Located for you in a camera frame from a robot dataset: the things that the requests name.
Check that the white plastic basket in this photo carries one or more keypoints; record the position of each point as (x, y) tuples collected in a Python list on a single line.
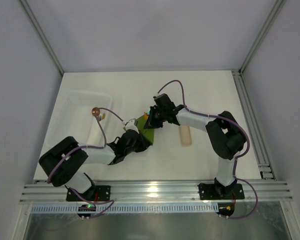
[(75, 118)]

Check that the beige utensil tray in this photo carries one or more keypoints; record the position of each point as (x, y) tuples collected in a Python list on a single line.
[(185, 135)]

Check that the copper round ball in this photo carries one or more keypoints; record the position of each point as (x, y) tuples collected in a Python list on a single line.
[(95, 111)]

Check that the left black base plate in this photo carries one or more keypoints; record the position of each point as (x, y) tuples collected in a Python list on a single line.
[(100, 192)]

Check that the green paper napkin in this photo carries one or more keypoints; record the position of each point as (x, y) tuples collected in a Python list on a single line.
[(147, 133)]

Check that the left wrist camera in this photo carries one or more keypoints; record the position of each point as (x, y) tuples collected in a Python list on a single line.
[(132, 124)]

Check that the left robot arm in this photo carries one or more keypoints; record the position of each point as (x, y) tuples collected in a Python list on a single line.
[(61, 163)]

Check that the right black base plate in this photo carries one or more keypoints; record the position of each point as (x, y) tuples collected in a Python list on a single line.
[(209, 191)]

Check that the aluminium front rail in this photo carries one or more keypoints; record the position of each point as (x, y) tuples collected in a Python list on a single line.
[(157, 191)]

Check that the white slotted cable duct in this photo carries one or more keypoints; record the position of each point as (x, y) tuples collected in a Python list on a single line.
[(126, 208)]

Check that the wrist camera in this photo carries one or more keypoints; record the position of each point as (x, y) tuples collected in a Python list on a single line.
[(156, 95), (132, 124)]

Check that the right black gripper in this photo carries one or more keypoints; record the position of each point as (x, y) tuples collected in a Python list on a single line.
[(154, 118)]

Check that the right aluminium frame rail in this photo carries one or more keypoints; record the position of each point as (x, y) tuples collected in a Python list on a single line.
[(259, 146)]

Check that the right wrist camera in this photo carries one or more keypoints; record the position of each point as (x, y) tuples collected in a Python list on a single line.
[(156, 95)]

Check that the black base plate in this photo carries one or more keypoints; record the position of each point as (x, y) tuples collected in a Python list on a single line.
[(100, 192), (209, 191)]

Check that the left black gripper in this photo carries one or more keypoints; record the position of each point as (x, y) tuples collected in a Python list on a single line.
[(139, 140)]

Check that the orange plastic knife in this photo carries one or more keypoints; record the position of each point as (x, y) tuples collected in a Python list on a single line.
[(146, 115)]

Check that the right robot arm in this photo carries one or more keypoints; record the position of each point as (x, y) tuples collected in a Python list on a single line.
[(227, 139)]

